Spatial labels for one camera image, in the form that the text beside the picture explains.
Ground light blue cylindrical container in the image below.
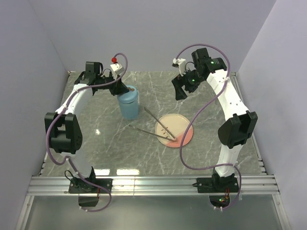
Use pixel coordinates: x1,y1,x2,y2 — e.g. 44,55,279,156
119,100,139,120

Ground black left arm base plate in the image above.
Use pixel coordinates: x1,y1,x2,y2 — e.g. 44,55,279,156
68,177,113,194

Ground pink round plate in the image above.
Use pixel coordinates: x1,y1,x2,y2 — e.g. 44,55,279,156
158,114,190,148

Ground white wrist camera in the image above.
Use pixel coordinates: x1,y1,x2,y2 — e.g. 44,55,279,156
172,58,187,76
110,57,125,78

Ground steel serving tongs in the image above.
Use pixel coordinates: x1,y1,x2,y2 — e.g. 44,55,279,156
129,107,177,142

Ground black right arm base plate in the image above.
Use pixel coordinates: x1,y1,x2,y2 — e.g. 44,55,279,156
192,177,239,193

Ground light blue round lid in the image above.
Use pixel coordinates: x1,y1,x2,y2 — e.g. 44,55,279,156
117,85,138,104

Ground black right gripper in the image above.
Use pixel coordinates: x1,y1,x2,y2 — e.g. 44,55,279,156
172,67,205,101

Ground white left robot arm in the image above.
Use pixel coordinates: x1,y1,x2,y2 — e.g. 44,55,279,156
44,57,129,193

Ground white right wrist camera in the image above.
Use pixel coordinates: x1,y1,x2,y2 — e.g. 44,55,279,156
172,58,187,76

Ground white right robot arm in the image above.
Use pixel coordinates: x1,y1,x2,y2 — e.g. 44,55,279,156
172,44,258,192

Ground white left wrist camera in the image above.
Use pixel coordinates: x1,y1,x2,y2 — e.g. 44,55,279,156
110,57,125,78

